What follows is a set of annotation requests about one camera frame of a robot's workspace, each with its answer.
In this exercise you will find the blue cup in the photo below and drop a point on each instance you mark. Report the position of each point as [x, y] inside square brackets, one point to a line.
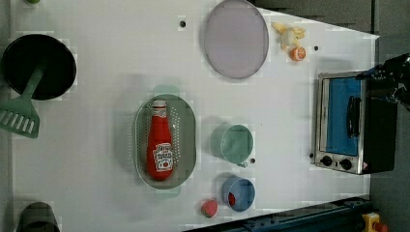
[244, 191]

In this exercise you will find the small green object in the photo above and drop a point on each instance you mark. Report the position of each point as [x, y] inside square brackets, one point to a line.
[33, 1]

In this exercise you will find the green oval strainer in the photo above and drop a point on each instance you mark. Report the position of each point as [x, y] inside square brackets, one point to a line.
[182, 127]

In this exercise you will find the red toy in blue cup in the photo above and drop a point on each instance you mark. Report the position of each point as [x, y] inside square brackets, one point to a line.
[231, 199]

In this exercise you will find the blue metal frame rail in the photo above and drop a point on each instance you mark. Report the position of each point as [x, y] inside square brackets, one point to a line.
[337, 216]

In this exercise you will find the black utensil holder cup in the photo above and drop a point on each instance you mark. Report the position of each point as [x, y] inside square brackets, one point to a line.
[23, 55]

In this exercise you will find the orange slice toy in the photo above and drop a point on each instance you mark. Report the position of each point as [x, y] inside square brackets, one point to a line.
[297, 54]

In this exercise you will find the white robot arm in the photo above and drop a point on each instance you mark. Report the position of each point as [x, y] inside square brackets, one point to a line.
[389, 81]

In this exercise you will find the red ketchup bottle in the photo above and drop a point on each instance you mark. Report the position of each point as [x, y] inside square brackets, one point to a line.
[160, 150]

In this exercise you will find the green slotted spatula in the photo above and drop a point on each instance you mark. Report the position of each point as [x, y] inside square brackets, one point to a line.
[18, 115]

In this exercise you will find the dark grey cup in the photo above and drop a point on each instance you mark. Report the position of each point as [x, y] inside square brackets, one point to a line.
[37, 217]

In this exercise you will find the red strawberry toy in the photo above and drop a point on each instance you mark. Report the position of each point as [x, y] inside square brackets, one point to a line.
[209, 208]

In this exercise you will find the yellow red clamp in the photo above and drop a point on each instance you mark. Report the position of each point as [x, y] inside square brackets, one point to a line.
[373, 223]

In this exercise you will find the silver toaster oven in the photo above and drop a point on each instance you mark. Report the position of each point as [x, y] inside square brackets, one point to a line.
[354, 132]

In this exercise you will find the grey round plate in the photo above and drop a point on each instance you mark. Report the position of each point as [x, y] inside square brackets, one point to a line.
[236, 39]

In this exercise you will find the green mug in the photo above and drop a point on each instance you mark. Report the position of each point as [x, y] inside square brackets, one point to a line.
[232, 143]

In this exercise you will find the yellow peeled banana toy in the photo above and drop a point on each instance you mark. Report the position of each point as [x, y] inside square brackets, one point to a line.
[289, 36]

